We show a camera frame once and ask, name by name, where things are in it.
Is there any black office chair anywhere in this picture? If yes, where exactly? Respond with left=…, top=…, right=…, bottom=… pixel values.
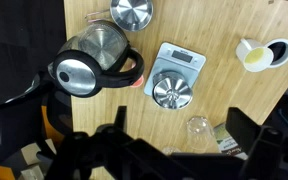
left=0, top=70, right=74, bottom=174

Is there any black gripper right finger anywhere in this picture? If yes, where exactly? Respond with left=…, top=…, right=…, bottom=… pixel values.
left=225, top=106, right=262, bottom=156

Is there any silver metal pan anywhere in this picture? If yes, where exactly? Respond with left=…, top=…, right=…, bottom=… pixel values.
left=84, top=0, right=154, bottom=33

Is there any pink round object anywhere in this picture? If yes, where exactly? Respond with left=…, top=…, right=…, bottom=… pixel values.
left=129, top=74, right=145, bottom=89

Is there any small clear glass dish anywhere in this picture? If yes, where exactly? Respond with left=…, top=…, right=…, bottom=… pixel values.
left=161, top=145, right=182, bottom=156

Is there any white ceramic mug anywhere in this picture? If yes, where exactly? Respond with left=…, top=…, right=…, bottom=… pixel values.
left=235, top=37, right=275, bottom=73

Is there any clear drinking glass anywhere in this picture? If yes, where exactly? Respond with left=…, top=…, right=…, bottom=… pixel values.
left=185, top=115, right=219, bottom=154

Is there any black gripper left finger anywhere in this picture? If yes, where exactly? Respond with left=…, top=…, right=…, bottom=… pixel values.
left=113, top=105, right=129, bottom=133

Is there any small printed carton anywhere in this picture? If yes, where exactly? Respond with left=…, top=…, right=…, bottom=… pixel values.
left=213, top=122, right=249, bottom=160

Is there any cardboard box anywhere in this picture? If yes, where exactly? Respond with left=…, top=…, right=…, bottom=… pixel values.
left=18, top=163, right=46, bottom=180
left=19, top=138, right=57, bottom=167

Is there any small silver pot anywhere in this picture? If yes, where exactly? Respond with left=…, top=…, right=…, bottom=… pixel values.
left=151, top=70, right=189, bottom=88

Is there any silver digital kitchen scale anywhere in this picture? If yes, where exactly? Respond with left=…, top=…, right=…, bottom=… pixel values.
left=143, top=41, right=207, bottom=98

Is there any glass electric kettle black handle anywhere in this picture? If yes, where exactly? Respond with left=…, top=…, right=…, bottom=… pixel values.
left=47, top=19, right=146, bottom=99

